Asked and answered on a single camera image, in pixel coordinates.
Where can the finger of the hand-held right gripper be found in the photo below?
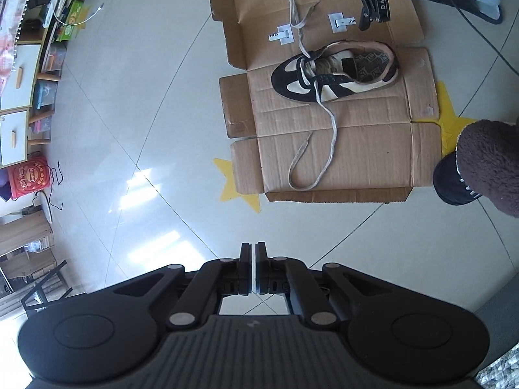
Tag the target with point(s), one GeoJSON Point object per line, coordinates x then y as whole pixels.
{"type": "Point", "coordinates": [365, 18]}

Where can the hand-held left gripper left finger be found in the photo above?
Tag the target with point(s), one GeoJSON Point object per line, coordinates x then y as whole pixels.
{"type": "Point", "coordinates": [246, 267]}

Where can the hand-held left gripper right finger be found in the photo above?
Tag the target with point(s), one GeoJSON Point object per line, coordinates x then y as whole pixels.
{"type": "Point", "coordinates": [261, 267]}

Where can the black and beige shoe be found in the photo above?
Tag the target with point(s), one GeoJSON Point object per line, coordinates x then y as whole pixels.
{"type": "Point", "coordinates": [292, 75]}

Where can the beige shoelace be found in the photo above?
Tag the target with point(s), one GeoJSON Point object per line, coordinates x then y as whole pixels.
{"type": "Point", "coordinates": [300, 152]}

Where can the white paper label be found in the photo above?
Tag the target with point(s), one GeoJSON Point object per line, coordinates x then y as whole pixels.
{"type": "Point", "coordinates": [340, 22]}
{"type": "Point", "coordinates": [284, 34]}

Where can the large yellow star sticker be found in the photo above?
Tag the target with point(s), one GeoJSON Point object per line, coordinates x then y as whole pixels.
{"type": "Point", "coordinates": [239, 186]}
{"type": "Point", "coordinates": [450, 117]}

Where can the flattened cardboard box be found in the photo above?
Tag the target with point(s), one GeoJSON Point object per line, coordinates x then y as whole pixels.
{"type": "Point", "coordinates": [365, 150]}

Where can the brown fuzzy slipper foot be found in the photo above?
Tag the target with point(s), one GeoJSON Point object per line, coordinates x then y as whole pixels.
{"type": "Point", "coordinates": [490, 162]}

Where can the clear storage bin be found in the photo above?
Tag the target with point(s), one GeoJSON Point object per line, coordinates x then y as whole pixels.
{"type": "Point", "coordinates": [39, 126]}
{"type": "Point", "coordinates": [43, 94]}
{"type": "Point", "coordinates": [54, 56]}

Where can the purple bag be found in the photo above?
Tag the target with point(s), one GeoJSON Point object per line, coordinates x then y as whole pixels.
{"type": "Point", "coordinates": [4, 186]}

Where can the green storage box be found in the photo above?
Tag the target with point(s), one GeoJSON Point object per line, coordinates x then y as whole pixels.
{"type": "Point", "coordinates": [71, 14]}

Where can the white cabinet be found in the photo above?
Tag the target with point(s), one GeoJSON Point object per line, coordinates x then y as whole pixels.
{"type": "Point", "coordinates": [18, 77]}

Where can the pink printed table cover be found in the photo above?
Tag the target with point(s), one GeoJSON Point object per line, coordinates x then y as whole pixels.
{"type": "Point", "coordinates": [16, 16]}

